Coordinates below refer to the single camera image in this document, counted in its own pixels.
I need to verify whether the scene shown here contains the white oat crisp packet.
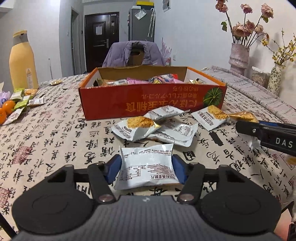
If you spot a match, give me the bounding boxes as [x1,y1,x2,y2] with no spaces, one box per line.
[114,144,179,190]

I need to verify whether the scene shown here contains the pink snack packet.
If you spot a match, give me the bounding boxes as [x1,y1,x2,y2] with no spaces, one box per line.
[126,78,150,85]

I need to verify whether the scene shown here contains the red blue chips bag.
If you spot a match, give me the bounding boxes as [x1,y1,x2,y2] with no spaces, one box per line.
[148,74,184,84]

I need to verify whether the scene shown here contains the folded grey patterned cloth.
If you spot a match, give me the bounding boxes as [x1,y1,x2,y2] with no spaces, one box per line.
[202,66,295,124]

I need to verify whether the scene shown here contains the floral small vase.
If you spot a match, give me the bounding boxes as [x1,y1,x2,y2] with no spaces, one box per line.
[267,64,282,95]

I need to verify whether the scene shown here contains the calligraphy print tablecloth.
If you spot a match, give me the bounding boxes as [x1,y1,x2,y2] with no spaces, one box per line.
[1,75,295,226]

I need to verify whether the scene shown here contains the pink flower vase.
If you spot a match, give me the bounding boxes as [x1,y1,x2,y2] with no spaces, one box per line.
[228,43,250,76]

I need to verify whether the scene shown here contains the orange cardboard box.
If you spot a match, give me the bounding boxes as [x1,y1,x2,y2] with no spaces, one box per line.
[78,65,227,121]

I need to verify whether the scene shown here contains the white packet on table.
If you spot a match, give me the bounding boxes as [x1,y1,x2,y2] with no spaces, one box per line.
[28,97,45,107]

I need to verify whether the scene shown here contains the small nut snack packet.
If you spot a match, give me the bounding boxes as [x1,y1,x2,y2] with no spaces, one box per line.
[49,79,63,86]

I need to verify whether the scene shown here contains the dried pink roses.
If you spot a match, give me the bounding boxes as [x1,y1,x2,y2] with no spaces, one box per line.
[215,1,274,48]

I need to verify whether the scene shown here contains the white packet near mandarins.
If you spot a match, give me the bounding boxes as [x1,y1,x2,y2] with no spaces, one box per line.
[2,108,25,126]

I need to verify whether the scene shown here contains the green bar on table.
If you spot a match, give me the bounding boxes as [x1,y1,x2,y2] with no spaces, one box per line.
[14,95,33,110]
[10,88,25,102]

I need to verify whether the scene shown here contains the orange mandarin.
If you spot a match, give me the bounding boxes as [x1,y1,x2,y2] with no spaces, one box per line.
[2,100,16,116]
[0,108,6,125]

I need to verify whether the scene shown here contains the purple jacket on chair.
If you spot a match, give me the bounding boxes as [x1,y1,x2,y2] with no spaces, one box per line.
[102,41,165,67]

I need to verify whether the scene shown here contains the wooden chair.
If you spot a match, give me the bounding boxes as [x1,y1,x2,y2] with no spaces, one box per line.
[127,47,144,66]

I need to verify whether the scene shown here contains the purple tissue pack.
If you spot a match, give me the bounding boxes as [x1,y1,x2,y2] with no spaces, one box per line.
[0,82,11,108]

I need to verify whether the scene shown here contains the yellow thermos bottle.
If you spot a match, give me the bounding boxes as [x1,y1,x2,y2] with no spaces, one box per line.
[9,30,39,89]

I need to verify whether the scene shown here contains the dark entrance door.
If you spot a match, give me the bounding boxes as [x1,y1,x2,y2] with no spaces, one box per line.
[84,12,119,72]

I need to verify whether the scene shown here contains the grey refrigerator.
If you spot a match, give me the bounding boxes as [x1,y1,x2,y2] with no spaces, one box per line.
[128,9,154,42]

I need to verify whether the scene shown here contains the yellow box on fridge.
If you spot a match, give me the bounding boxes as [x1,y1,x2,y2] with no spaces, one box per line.
[136,1,154,6]

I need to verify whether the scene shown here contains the wall panel box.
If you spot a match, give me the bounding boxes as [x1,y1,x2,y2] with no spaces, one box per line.
[163,0,171,12]

